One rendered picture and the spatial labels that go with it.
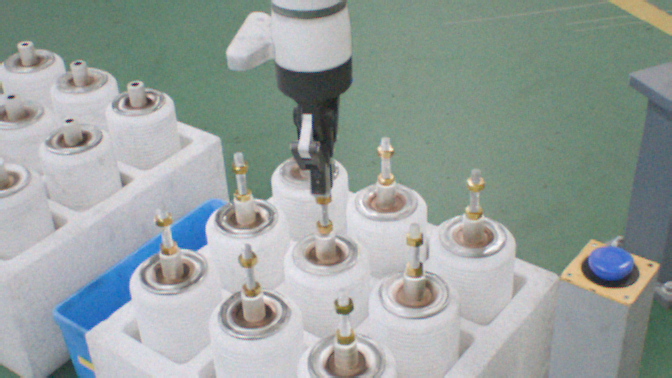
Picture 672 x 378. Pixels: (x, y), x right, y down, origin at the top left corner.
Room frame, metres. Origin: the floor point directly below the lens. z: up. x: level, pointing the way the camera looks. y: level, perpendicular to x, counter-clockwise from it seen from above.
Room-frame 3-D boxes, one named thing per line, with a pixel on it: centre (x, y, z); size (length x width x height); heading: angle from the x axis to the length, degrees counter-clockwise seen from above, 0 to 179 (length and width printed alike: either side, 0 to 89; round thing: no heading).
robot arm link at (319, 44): (0.81, 0.04, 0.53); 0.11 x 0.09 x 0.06; 78
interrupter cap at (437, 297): (0.73, -0.07, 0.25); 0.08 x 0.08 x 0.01
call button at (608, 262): (0.68, -0.25, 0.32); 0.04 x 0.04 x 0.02
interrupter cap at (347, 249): (0.81, 0.02, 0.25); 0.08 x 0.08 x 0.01
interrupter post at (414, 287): (0.73, -0.07, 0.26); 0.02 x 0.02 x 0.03
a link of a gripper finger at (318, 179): (0.79, 0.03, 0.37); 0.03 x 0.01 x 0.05; 168
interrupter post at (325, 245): (0.81, 0.02, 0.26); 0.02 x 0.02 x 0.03
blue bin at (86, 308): (0.97, 0.24, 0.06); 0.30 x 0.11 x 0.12; 142
